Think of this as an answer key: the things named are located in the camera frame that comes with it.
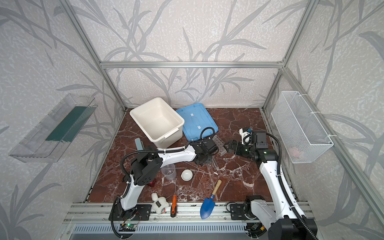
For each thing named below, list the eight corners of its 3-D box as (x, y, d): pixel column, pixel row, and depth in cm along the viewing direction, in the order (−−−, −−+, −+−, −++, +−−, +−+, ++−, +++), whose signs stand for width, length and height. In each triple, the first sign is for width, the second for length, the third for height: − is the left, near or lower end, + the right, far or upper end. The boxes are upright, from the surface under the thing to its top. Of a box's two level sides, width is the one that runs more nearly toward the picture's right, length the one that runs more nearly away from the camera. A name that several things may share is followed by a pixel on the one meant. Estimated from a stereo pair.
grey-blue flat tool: (140, 154, 97) (137, 150, 92) (137, 143, 102) (134, 138, 97) (144, 153, 97) (141, 148, 93) (141, 141, 103) (138, 136, 98)
